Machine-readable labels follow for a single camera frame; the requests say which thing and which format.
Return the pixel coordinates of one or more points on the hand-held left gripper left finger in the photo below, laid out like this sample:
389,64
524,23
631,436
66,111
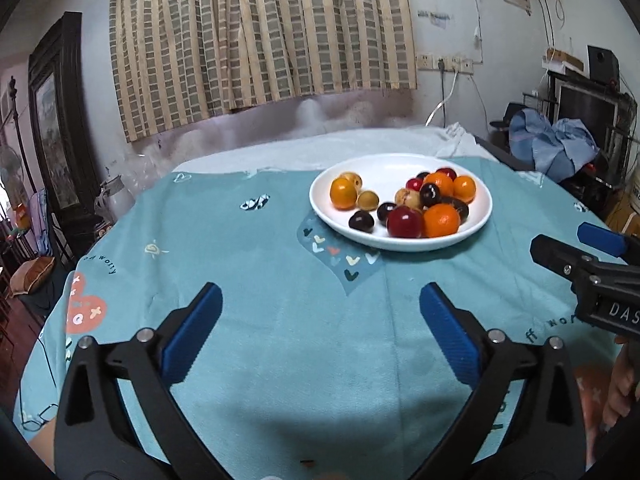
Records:
192,332

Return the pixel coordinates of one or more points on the black hat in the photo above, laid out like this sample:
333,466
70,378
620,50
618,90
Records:
505,115

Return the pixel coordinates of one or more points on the person's bare leg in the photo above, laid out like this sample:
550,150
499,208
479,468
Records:
40,445

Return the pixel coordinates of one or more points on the white sheet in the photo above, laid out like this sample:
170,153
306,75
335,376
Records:
280,152

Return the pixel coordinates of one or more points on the blue cloth pile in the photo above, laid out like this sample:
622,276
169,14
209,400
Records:
550,145

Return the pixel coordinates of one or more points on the black speaker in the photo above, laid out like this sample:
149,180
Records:
602,62

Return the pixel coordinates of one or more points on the black monitor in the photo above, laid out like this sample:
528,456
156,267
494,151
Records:
585,105

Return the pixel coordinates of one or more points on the white oval plate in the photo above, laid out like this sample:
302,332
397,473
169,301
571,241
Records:
380,170

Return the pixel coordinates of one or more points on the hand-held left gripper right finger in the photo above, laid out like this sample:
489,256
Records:
450,332

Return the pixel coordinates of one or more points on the small red plum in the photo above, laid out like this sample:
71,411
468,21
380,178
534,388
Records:
413,183
446,173

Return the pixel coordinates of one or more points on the bruised yellow loquat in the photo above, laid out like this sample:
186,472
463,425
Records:
406,196

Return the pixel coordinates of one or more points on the person's right hand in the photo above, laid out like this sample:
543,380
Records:
622,385

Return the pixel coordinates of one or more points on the small yellow loquat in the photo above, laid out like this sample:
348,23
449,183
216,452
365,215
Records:
367,200

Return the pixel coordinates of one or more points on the clear plastic bag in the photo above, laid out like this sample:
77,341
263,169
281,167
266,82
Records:
135,167

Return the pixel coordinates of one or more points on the teal printed tablecloth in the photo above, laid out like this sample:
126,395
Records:
250,285

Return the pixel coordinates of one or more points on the beige grey checked curtain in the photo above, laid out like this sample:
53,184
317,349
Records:
250,35

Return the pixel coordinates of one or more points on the large yellow loquat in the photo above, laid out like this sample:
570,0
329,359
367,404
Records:
354,178

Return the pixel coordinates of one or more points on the large red plum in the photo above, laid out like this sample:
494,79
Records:
404,222

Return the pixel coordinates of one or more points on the brown cushion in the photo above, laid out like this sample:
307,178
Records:
32,274

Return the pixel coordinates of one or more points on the white jug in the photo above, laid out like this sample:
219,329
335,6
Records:
117,202

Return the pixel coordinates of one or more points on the wall socket strip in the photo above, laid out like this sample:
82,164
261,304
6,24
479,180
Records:
445,62

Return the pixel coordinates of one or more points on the yellow-orange kumquat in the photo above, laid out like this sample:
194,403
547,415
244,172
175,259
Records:
343,193

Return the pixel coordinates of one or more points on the cardboard box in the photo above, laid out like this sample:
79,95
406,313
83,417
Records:
565,59

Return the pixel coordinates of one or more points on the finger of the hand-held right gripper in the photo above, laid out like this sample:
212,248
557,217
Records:
600,237
555,255

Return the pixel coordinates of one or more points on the dark framed picture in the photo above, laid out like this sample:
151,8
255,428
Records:
57,135

